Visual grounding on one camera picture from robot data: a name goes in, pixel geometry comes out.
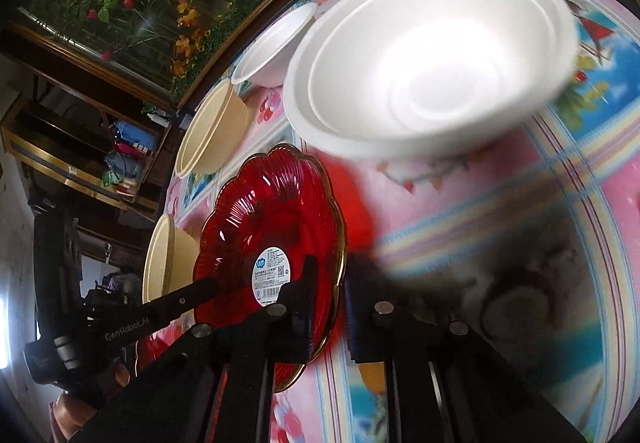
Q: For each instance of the grey blue water jug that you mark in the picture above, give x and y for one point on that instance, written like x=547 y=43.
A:
x=122 y=167

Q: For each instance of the large red plastic plate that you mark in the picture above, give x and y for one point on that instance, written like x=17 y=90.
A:
x=153 y=346

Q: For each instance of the blue thermos flask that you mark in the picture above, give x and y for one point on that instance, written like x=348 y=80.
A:
x=134 y=135

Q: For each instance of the white foam bowl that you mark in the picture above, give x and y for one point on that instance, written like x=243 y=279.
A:
x=265 y=62
x=396 y=79

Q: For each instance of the person's left hand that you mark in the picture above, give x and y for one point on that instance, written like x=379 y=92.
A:
x=68 y=414

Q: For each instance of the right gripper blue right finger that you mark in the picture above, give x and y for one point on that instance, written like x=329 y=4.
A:
x=371 y=303

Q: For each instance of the colourful patterned tablecloth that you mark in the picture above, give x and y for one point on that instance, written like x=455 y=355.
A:
x=535 y=237

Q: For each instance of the beige paper bowl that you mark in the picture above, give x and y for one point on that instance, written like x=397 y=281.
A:
x=214 y=133
x=170 y=260

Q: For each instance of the small red plastic plate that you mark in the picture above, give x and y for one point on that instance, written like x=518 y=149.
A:
x=276 y=212

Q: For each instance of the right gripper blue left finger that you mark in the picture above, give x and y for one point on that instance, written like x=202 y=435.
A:
x=295 y=328

